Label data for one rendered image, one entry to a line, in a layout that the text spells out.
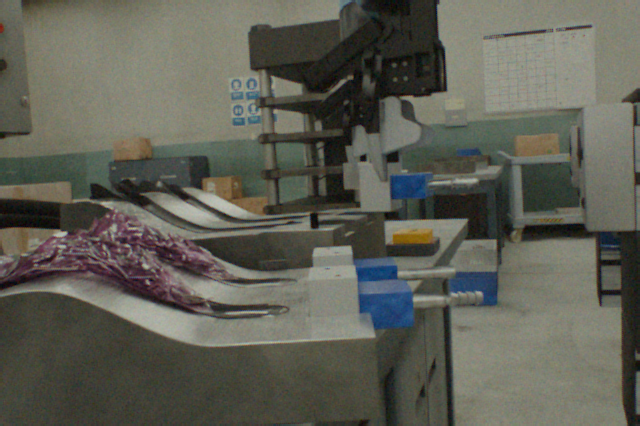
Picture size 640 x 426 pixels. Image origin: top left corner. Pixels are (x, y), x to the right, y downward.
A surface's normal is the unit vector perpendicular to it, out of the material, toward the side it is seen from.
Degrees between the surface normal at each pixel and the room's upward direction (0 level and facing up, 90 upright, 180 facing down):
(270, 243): 90
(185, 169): 90
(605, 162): 90
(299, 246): 90
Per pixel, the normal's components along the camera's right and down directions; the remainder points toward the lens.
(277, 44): -0.31, 0.11
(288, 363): -0.02, 0.09
